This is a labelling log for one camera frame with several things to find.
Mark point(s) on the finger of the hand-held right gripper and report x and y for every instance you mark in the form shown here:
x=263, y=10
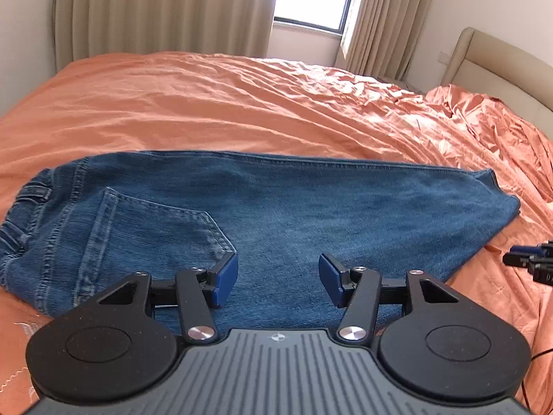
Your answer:
x=516, y=259
x=525, y=249

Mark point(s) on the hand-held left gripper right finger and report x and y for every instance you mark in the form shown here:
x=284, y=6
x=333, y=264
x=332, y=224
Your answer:
x=329, y=279

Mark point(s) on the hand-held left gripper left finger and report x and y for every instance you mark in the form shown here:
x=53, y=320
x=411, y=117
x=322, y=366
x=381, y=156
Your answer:
x=225, y=279

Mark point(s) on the blue denim pants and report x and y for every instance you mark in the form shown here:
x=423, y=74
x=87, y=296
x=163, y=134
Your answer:
x=302, y=203

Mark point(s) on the crumpled orange quilt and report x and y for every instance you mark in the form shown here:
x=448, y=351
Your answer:
x=497, y=129

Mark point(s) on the orange bed cover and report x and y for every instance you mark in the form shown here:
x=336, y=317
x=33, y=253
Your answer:
x=216, y=103

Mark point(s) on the beige padded headboard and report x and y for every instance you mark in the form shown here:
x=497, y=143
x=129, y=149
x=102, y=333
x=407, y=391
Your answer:
x=497, y=65

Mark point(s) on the narrow beige curtain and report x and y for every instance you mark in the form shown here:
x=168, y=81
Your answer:
x=384, y=17

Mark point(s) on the wide beige curtain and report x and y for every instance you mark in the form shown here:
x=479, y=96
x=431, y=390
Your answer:
x=164, y=8

